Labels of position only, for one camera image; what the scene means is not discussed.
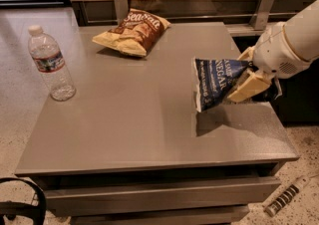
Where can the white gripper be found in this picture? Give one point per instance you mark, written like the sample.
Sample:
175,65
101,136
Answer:
274,53

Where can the blue chip bag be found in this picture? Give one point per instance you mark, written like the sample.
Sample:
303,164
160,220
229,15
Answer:
214,79

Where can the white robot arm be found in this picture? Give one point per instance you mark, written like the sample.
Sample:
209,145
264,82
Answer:
310,18

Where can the brown chip bag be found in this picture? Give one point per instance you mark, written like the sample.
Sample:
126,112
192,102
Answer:
136,34

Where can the white power strip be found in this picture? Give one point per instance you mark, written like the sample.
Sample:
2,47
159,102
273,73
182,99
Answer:
287,196

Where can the grey drawer cabinet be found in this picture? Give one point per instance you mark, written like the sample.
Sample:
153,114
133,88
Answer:
130,148

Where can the clear plastic water bottle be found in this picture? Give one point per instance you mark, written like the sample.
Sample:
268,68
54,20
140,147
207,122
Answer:
50,63

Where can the black chair part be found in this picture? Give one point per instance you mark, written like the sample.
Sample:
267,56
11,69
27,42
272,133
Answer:
11,209

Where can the right metal bracket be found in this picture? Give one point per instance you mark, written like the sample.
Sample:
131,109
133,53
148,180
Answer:
260,18

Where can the metal bracket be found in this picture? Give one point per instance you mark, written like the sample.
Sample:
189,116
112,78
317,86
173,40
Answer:
122,9
260,18

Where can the left metal bracket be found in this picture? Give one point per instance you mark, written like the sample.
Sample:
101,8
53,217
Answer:
122,9

